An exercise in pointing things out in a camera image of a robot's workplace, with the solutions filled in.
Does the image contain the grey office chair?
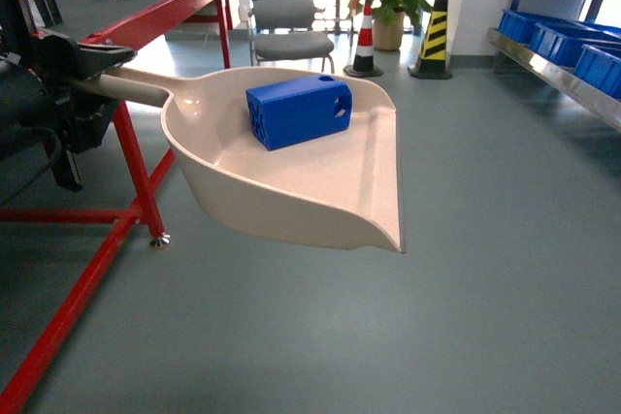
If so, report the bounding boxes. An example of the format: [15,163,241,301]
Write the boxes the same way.
[239,0,335,73]

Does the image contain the yellow black traffic cone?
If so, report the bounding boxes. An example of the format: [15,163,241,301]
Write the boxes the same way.
[408,0,452,80]

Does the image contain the blue bin on shelf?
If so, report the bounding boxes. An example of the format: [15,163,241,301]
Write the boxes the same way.
[498,10,620,99]

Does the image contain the steel shelf rack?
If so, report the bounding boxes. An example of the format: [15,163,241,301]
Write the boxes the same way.
[487,9,620,130]

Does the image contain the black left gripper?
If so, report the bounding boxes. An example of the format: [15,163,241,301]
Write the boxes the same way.
[1,32,137,191]

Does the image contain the beige plastic dustpan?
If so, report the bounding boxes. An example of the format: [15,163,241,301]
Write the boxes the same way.
[80,67,405,252]

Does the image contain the red white traffic cone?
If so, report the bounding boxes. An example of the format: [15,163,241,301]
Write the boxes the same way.
[343,1,383,78]

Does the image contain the blue 3D-printed part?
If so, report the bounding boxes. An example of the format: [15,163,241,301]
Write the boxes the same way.
[245,75,353,150]

